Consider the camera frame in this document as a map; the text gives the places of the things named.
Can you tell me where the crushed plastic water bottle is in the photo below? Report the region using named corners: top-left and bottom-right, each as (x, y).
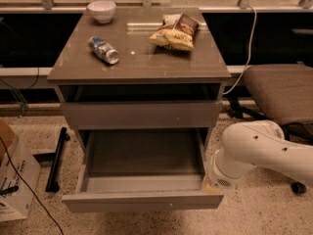
top-left (88, 36), bottom-right (119, 65)

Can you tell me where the grey drawer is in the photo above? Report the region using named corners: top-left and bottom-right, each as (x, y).
top-left (61, 101), bottom-right (222, 129)
top-left (63, 128), bottom-right (223, 212)

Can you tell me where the white cable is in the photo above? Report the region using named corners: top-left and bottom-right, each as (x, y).
top-left (222, 5), bottom-right (258, 96)

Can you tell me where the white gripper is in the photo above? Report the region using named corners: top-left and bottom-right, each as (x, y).
top-left (201, 149), bottom-right (248, 195)

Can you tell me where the grey office chair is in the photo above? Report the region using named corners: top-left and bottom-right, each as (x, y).
top-left (227, 64), bottom-right (313, 195)

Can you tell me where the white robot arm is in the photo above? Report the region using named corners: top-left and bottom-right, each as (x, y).
top-left (206, 120), bottom-right (313, 189)

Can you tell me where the yellow chip bag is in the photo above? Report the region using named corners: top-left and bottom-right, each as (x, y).
top-left (149, 13), bottom-right (194, 51)

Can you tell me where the grey top drawer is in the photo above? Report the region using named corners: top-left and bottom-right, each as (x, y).
top-left (61, 101), bottom-right (222, 129)

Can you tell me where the cardboard box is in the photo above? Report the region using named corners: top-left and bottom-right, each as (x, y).
top-left (0, 120), bottom-right (41, 221)

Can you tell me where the brown chip bag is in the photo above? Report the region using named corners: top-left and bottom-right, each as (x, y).
top-left (174, 13), bottom-right (200, 35)

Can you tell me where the white ceramic bowl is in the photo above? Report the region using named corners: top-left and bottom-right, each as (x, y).
top-left (87, 0), bottom-right (116, 24)

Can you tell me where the black cable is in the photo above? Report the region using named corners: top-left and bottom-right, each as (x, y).
top-left (0, 136), bottom-right (65, 235)

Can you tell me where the black metal bar stand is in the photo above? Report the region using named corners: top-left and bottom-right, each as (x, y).
top-left (45, 127), bottom-right (70, 193)

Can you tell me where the grey drawer cabinet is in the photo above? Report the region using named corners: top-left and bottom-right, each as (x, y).
top-left (47, 6), bottom-right (232, 149)

